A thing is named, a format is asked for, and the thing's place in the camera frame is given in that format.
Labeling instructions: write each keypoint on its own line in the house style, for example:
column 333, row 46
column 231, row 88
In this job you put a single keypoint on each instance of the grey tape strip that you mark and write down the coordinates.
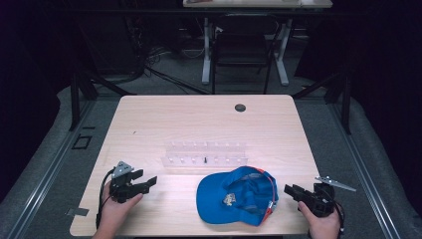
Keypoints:
column 77, row 211

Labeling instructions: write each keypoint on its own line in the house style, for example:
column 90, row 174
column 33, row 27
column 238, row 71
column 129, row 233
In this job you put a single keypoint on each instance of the black metal stand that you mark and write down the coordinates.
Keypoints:
column 75, row 99
column 345, row 99

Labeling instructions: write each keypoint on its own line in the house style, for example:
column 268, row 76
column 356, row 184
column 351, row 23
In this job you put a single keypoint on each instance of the person's left hand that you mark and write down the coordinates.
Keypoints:
column 116, row 210

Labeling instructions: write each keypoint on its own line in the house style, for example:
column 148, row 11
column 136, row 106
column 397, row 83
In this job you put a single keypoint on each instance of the clear acrylic peg rack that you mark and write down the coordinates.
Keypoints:
column 205, row 153

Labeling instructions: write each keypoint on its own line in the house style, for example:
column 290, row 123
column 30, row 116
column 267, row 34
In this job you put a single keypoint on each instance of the blue baseball cap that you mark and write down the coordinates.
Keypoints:
column 232, row 199

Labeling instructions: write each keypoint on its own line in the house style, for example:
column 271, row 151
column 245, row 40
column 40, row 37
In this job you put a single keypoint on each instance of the short black tape strip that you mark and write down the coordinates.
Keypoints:
column 88, row 127

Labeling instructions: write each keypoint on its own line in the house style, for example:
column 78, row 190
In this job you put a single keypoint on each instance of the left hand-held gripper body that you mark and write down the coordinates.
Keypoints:
column 121, row 189

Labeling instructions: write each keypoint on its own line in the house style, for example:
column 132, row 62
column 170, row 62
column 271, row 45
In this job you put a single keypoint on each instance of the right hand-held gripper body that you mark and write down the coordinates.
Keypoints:
column 320, row 200

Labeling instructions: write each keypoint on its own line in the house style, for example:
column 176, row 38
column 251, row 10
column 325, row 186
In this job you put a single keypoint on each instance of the round black table grommet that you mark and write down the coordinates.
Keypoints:
column 240, row 107

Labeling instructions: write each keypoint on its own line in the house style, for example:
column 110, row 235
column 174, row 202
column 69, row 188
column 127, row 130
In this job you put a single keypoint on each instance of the person's right hand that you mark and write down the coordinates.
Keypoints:
column 320, row 225

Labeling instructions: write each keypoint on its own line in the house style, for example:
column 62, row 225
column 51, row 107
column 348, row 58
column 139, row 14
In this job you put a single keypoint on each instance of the aluminium floor rail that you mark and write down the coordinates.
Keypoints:
column 46, row 176
column 365, row 172

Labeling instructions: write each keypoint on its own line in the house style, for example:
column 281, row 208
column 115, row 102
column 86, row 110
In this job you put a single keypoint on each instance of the black chair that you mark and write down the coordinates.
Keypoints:
column 242, row 49

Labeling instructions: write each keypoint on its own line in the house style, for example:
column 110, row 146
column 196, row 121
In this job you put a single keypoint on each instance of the black tape rectangle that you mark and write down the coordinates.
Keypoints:
column 82, row 142

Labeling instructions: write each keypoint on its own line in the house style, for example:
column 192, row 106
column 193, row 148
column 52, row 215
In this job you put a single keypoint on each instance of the white background desk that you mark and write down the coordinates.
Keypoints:
column 257, row 4

